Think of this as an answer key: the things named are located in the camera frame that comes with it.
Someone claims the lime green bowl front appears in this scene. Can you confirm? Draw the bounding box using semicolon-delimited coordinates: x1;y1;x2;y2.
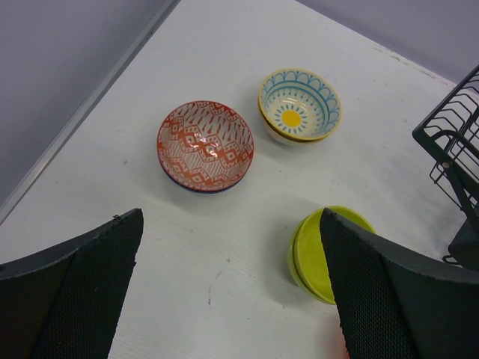
293;204;377;306

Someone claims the lime green bowl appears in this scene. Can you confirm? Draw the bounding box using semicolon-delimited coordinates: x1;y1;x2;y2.
293;204;377;306
287;232;336;305

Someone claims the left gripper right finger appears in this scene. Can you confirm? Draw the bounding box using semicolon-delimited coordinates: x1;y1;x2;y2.
320;208;478;358

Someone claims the black wire dish rack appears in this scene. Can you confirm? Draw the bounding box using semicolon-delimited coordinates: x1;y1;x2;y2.
412;67;478;271

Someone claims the yellow sun pattern bowl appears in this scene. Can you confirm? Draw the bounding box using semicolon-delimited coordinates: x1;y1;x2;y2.
258;68;343;142

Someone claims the red diamond pattern bowl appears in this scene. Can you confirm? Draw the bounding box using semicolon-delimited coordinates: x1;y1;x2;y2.
156;100;254;191

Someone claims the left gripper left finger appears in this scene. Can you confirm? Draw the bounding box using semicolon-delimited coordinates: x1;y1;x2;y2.
1;208;144;358

